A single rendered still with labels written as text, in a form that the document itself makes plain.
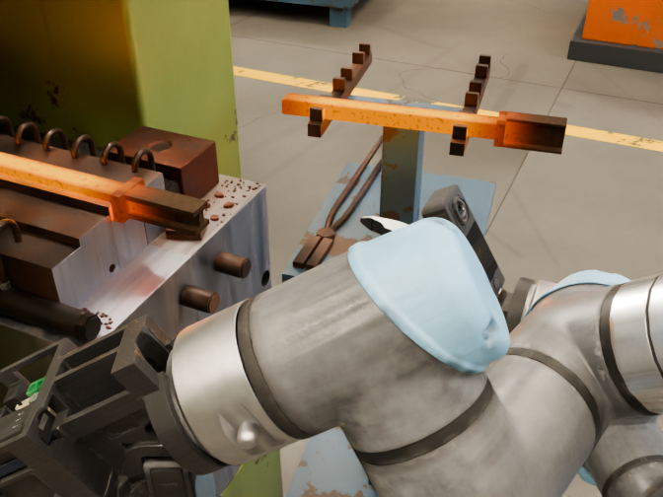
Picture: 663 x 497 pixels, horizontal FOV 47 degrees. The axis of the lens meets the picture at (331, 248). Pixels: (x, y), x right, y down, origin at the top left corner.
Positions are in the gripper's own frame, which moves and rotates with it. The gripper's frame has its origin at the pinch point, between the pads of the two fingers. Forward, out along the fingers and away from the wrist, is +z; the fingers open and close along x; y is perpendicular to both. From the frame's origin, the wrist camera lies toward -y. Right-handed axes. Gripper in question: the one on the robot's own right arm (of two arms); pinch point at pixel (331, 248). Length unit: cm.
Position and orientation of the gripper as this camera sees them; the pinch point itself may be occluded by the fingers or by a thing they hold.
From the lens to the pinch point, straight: 77.5
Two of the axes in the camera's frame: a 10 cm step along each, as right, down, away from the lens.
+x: 4.1, -5.1, 7.5
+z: -9.1, -2.3, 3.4
